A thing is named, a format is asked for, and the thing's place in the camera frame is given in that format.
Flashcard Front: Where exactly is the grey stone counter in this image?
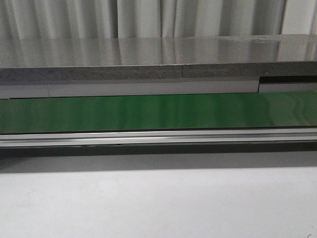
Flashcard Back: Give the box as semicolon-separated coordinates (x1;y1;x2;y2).
0;34;317;99

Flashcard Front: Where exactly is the green conveyor belt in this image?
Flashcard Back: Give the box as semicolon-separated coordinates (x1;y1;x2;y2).
0;92;317;134

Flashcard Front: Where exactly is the white pleated curtain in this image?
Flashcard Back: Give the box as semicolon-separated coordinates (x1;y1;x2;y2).
0;0;317;40

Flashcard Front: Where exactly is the aluminium conveyor frame rail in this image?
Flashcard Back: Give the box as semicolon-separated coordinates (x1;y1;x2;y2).
0;127;317;148

